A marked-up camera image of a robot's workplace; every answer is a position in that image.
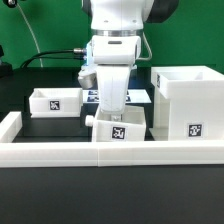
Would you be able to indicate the white front drawer tray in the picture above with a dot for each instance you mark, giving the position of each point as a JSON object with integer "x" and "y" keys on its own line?
{"x": 131, "y": 127}

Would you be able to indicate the fiducial marker sheet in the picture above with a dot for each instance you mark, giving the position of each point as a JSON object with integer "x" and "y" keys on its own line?
{"x": 133, "y": 96}

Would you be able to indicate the white drawer tray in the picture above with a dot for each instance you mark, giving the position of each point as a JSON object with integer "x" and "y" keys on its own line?
{"x": 131, "y": 127}
{"x": 56, "y": 102}

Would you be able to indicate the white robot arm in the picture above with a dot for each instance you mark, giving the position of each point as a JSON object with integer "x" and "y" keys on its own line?
{"x": 117, "y": 35}

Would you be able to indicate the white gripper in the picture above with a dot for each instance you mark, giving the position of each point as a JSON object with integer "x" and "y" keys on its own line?
{"x": 110, "y": 61}

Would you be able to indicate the white drawer cabinet box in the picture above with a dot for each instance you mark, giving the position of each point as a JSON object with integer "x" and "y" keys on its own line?
{"x": 188, "y": 103}

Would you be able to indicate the white U-shaped border fence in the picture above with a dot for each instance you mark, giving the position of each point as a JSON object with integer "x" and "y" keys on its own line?
{"x": 101, "y": 154}

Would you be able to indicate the white rear drawer tray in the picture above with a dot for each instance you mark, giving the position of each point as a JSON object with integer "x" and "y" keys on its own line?
{"x": 56, "y": 102}

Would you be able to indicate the black device at left edge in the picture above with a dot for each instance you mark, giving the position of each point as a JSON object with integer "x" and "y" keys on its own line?
{"x": 5, "y": 68}

